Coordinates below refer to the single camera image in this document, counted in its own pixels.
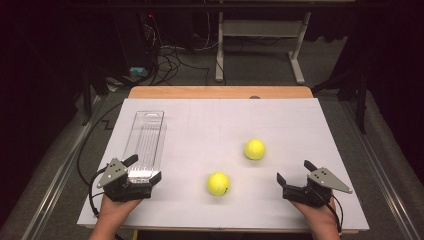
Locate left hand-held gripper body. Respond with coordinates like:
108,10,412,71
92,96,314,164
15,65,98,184
96,157,155,203

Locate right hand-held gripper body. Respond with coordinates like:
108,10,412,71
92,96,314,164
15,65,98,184
281,167,354,208

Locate clear plastic container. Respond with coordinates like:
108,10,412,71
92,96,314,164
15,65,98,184
122,110,167,185

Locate yellow tennis ball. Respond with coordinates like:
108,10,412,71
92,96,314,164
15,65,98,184
243,138,267,161
206,171,231,197

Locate person's right hand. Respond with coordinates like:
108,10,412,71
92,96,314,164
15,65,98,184
289,197,338,231

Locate person's left hand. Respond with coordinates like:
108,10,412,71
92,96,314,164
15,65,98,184
99,194,143,228

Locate white board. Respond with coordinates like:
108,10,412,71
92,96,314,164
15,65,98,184
76,97,370,232

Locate black stand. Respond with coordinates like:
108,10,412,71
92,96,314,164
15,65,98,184
79,64,148,127
311,63,369,135

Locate teal box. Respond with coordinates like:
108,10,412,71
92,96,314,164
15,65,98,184
129,66,148,77

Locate wooden table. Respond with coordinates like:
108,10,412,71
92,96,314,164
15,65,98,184
85,85,356,235

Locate white metal stand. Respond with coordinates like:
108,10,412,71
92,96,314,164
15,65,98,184
214,11,312,86

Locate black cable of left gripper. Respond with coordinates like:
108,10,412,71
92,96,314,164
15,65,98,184
88,166,108,219

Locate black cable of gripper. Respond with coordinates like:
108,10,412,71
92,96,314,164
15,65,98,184
88,166,108,219
313,189,344,234

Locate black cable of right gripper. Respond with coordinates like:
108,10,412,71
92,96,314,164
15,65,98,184
313,189,344,234

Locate metal floor rail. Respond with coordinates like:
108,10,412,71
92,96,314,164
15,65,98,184
339,99,424,240
20,96,111,240

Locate bundle of cables on floor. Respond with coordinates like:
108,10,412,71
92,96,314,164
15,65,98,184
128,13,228,87

